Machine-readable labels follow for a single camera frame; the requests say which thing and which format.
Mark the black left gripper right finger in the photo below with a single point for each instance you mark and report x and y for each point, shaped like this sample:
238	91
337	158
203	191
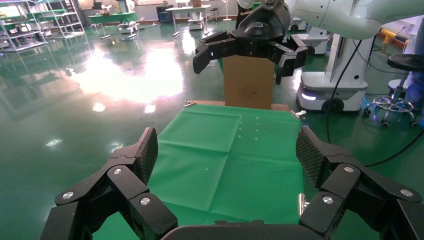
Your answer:
341	180

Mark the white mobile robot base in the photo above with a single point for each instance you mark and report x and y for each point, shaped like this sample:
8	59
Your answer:
314	41

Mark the small black stool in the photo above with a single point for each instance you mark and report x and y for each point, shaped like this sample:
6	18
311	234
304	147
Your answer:
214	9

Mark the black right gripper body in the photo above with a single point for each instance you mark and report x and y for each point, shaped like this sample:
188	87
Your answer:
265	23

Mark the black round stool chrome base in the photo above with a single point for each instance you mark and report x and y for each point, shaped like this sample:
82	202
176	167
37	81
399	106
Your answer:
405	62

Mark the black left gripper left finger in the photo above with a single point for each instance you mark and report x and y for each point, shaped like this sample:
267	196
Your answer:
126	180

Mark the silver metal binder clip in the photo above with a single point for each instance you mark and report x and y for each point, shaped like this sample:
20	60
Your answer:
299	114
189	103
301	203

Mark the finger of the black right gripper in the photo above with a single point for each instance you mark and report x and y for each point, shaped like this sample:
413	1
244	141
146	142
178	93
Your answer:
215	49
291	61

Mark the small white cart robot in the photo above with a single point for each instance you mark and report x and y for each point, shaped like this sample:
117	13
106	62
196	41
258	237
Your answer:
196	24

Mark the person in blue trousers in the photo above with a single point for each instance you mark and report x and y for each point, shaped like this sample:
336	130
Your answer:
418	86

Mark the white standing fan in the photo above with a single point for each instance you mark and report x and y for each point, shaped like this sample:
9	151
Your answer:
227	19

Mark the white robot body with base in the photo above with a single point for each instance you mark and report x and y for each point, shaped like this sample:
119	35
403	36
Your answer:
331	87

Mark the metal shelf rack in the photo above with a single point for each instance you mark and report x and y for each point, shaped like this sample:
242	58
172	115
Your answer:
66	33
23	33

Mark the brown cardboard box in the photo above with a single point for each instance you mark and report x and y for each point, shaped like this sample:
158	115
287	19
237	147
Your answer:
248	79

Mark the green covered table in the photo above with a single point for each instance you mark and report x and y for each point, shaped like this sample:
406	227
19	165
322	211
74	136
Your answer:
112	17

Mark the dark blue bin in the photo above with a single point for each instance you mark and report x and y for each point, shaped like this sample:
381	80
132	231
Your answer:
164	15

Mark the green table cloth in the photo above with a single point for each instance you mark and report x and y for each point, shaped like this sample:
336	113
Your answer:
232	172

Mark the white table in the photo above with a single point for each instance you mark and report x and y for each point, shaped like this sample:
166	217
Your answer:
188	8

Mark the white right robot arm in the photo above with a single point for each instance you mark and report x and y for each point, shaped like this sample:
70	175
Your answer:
331	16

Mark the yellow orange barrier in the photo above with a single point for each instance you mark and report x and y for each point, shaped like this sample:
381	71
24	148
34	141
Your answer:
391	36

